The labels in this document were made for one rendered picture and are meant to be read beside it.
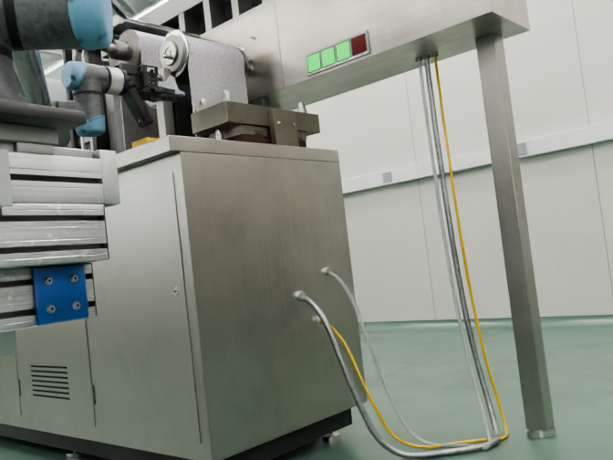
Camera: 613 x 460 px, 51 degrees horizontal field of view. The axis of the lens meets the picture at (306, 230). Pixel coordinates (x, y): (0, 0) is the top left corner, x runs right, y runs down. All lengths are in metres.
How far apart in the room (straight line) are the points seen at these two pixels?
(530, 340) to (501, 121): 0.62
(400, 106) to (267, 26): 2.53
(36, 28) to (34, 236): 0.30
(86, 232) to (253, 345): 0.77
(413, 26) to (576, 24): 2.42
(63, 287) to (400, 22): 1.26
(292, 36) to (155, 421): 1.26
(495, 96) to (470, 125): 2.48
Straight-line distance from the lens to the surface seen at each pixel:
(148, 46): 2.30
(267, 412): 1.75
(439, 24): 1.87
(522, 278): 1.88
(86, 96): 1.80
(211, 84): 2.09
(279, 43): 2.23
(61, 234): 1.03
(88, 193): 1.06
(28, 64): 1.63
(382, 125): 4.77
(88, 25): 1.05
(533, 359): 1.91
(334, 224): 1.98
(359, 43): 2.00
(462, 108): 4.45
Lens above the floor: 0.55
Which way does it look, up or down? 3 degrees up
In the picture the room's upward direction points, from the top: 7 degrees counter-clockwise
